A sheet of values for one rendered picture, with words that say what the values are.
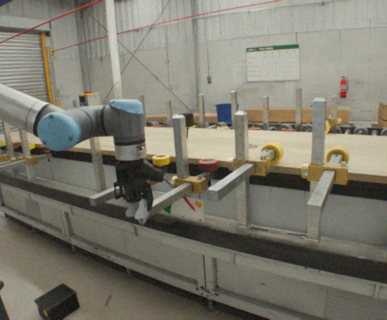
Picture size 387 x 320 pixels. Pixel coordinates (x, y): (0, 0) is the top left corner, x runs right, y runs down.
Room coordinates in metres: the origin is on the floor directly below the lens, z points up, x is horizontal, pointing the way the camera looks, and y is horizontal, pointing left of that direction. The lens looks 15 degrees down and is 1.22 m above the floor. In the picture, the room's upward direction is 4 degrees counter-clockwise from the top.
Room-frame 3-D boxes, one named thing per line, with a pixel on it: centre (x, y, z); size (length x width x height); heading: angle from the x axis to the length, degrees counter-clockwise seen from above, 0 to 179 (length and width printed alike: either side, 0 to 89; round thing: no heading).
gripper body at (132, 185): (0.81, 0.18, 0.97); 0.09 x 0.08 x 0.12; 147
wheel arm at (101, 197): (1.15, 0.26, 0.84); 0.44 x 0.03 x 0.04; 147
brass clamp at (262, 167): (0.94, -0.18, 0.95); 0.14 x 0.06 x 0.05; 57
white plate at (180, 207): (1.09, 0.08, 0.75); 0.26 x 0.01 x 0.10; 57
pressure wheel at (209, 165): (1.18, -0.06, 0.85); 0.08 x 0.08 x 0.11
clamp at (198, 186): (1.08, 0.02, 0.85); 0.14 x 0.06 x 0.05; 57
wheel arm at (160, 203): (1.01, 0.05, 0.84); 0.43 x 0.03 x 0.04; 147
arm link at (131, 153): (0.81, 0.17, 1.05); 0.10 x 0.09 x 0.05; 57
